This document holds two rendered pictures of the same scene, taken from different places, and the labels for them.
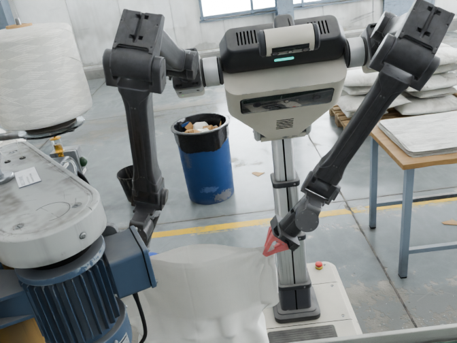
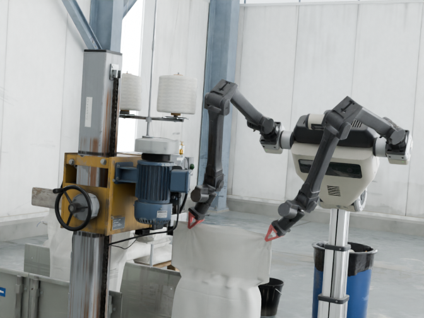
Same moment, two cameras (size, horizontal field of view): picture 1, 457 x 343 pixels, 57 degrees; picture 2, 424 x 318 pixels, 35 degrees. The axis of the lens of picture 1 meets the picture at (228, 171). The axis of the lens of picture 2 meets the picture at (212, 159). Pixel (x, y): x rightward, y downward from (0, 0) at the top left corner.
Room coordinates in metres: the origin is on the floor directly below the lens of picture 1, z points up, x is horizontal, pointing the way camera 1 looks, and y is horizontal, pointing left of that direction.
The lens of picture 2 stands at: (-1.73, -1.06, 1.50)
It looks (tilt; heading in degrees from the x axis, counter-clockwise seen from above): 3 degrees down; 26
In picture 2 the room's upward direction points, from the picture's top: 4 degrees clockwise
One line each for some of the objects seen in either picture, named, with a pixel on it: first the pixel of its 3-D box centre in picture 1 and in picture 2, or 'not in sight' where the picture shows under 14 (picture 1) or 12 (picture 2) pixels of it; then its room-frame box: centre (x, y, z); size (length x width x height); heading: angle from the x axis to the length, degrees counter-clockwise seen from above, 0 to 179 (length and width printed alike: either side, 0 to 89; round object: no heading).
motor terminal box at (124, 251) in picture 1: (128, 266); (180, 183); (0.66, 0.21, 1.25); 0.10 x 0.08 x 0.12; 23
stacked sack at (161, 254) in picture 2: not in sight; (151, 253); (3.87, 2.20, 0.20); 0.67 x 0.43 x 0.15; 178
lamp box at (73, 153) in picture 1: (69, 163); (184, 166); (1.14, 0.45, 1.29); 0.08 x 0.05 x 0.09; 88
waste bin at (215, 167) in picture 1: (206, 159); (341, 289); (3.24, 0.17, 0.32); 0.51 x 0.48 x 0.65; 178
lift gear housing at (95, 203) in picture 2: not in sight; (84, 206); (0.47, 0.53, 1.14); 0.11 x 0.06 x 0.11; 88
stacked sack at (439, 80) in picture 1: (428, 79); not in sight; (4.15, -2.15, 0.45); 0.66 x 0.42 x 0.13; 93
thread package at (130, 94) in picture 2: not in sight; (125, 92); (0.77, 0.57, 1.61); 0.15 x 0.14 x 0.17; 88
